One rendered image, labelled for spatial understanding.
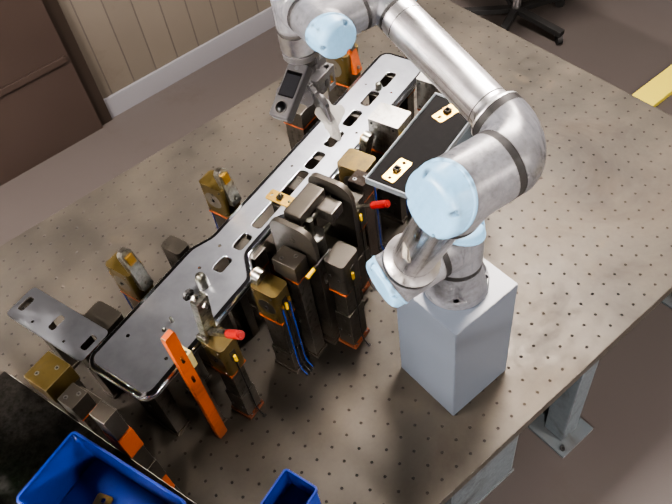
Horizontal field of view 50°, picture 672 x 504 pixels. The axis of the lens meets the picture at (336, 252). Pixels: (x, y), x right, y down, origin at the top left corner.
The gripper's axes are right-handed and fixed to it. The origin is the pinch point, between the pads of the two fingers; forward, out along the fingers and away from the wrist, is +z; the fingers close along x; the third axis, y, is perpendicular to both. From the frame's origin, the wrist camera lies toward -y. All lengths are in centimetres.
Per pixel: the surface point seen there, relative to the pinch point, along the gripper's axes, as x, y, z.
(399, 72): 23, 74, 44
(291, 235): 4.3, -7.9, 28.2
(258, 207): 29, 5, 44
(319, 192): 4.3, 4.7, 25.3
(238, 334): -0.9, -35.8, 29.5
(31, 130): 222, 43, 125
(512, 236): -29, 52, 74
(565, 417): -62, 30, 125
